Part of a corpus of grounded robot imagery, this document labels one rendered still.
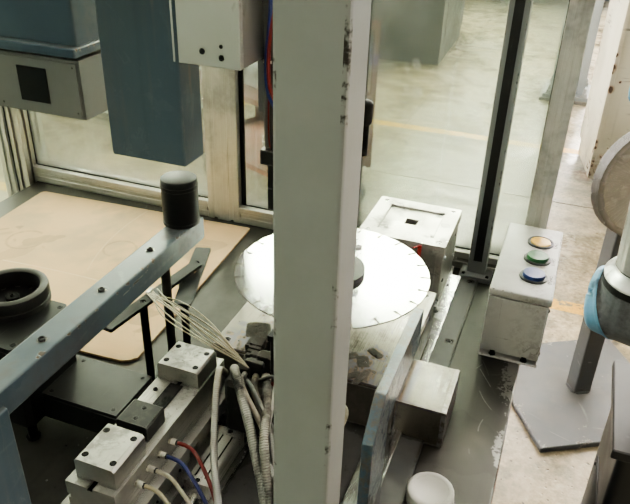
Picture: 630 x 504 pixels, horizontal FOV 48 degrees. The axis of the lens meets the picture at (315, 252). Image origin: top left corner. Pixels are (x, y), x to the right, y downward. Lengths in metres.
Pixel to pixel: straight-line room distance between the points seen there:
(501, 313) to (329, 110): 1.01
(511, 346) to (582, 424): 1.10
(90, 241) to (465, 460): 1.01
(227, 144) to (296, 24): 1.37
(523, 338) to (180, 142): 0.74
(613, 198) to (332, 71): 1.77
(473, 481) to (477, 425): 0.12
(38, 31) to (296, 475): 0.75
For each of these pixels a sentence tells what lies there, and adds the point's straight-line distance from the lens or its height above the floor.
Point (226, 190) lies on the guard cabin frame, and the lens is 1.76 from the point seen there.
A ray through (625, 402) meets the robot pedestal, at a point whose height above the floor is 0.75.
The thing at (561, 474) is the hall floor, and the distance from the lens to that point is 2.28.
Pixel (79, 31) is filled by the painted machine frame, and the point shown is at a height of 1.35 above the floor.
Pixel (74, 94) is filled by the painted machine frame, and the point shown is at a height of 1.27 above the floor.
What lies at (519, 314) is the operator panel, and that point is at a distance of 1.32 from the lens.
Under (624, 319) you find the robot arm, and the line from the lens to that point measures 1.25.
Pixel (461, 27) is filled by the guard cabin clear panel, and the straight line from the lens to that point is 1.48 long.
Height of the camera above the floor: 1.57
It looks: 30 degrees down
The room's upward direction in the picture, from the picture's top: 2 degrees clockwise
